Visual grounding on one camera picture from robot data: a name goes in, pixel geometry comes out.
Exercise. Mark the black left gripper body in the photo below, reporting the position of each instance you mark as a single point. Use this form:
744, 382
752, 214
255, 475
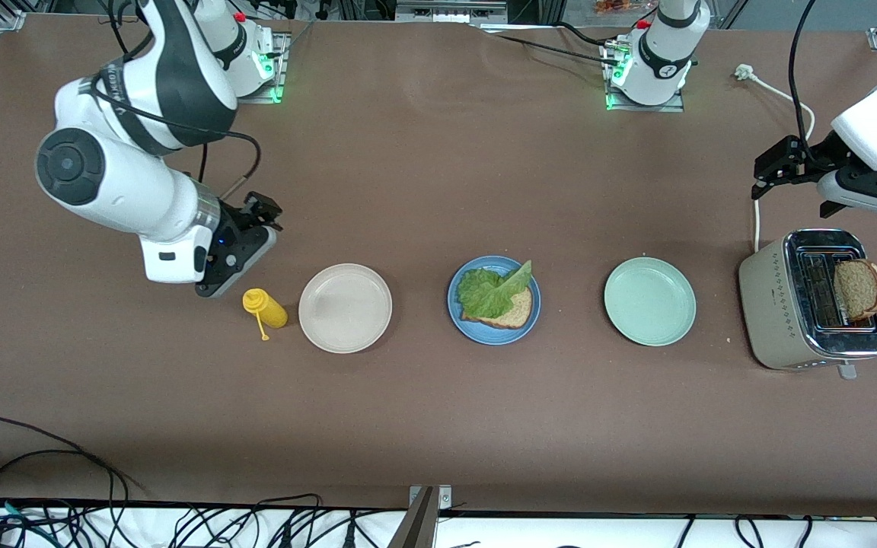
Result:
821, 158

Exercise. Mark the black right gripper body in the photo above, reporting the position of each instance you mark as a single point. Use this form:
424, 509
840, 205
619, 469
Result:
234, 222

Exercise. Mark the yellow mustard squeeze bottle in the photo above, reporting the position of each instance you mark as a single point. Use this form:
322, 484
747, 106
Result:
271, 310

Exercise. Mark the brown bread slice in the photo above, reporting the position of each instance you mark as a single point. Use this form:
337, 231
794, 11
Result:
518, 312
861, 291

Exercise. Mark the green lettuce leaf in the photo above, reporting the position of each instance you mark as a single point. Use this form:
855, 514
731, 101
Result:
488, 293

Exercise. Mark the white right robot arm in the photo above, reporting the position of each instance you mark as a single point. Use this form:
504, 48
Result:
134, 190

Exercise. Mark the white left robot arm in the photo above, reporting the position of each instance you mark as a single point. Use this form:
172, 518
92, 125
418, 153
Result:
663, 68

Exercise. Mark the pale beige round plate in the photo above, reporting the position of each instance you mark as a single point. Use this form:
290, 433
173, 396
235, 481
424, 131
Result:
345, 312

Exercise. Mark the mint green round plate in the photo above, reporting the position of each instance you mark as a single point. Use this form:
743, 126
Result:
650, 302

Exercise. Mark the blue round plate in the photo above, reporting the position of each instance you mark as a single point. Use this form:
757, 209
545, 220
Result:
461, 331

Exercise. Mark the silver two-slot toaster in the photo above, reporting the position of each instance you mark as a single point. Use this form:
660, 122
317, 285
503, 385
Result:
770, 320

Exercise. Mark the orange snack packet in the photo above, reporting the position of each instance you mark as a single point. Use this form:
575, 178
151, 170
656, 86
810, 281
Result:
613, 6

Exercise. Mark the grey metal box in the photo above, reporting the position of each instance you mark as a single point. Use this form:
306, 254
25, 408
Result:
450, 11

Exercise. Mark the black power plug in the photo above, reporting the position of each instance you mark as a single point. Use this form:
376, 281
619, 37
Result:
284, 536
349, 534

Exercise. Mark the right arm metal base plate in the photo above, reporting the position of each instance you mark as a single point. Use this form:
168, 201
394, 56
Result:
283, 72

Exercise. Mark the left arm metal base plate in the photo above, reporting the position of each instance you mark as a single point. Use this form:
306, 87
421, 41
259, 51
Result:
648, 108

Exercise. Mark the aluminium camera post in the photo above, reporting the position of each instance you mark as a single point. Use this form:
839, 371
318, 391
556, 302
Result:
419, 525

